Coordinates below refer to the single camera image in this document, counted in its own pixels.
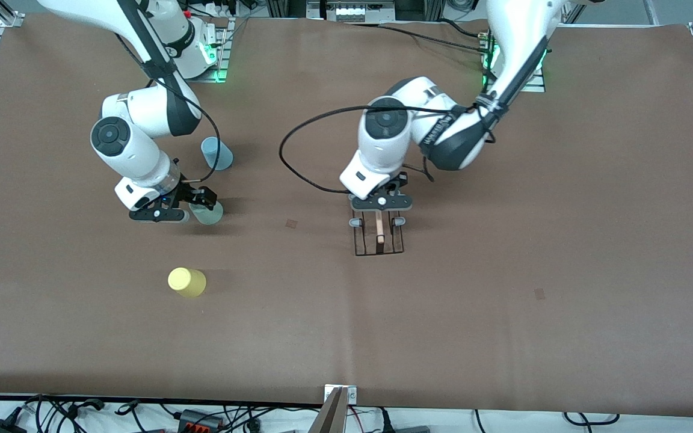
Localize mint green plastic cup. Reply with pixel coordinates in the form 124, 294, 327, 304
190, 201, 224, 226

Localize black wire cup holder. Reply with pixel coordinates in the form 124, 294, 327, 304
348, 210, 407, 257

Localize yellow plastic cup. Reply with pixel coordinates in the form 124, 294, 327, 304
167, 267, 208, 299

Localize blue plastic cup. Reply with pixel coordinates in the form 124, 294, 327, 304
201, 137, 234, 171

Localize white power strip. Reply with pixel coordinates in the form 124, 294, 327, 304
321, 0, 396, 23

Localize black orange power brick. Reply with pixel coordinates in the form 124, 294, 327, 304
177, 409, 225, 431

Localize black cable on table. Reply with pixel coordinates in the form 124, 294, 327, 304
346, 19, 494, 56

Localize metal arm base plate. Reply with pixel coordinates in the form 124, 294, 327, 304
190, 17, 231, 84
482, 30, 547, 93

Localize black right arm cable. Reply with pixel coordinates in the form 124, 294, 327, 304
115, 0, 222, 184

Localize aluminium profile post with bracket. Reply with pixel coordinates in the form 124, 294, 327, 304
309, 385, 358, 433

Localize black looped cable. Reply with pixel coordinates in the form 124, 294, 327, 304
563, 412, 621, 426

